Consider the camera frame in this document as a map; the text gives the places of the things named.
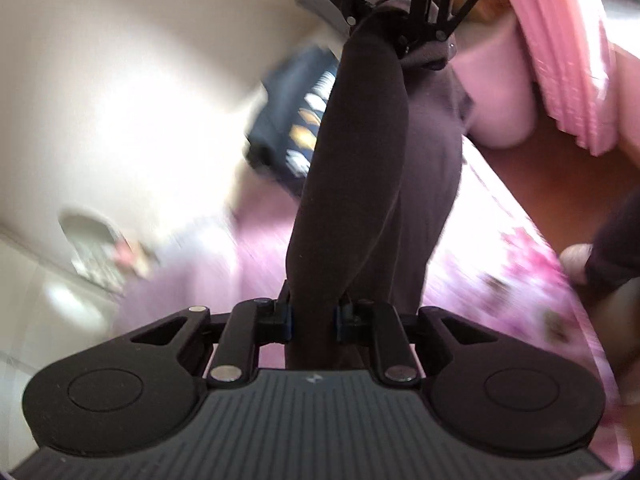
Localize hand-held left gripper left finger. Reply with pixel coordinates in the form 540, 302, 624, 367
131, 280, 293, 387

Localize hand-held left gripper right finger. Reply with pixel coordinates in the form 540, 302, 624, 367
335, 299, 496, 386

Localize dark brown pants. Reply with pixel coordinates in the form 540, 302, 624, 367
284, 0, 476, 372

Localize pale pink cushion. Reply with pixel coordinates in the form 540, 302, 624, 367
449, 10, 542, 151

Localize navy printed garment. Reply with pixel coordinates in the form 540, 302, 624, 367
244, 45, 342, 197

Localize pink curtain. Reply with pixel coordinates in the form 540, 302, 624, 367
497, 0, 623, 157

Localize pink fluffy blanket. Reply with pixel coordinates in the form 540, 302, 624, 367
150, 135, 637, 467

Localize metal rack shelf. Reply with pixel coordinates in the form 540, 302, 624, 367
59, 207, 157, 292

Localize white wardrobe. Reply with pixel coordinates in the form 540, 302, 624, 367
0, 225, 123, 391

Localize person's leg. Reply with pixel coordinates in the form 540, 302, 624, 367
559, 244, 640, 411

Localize person's dark shorts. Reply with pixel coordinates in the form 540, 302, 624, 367
584, 194, 640, 303

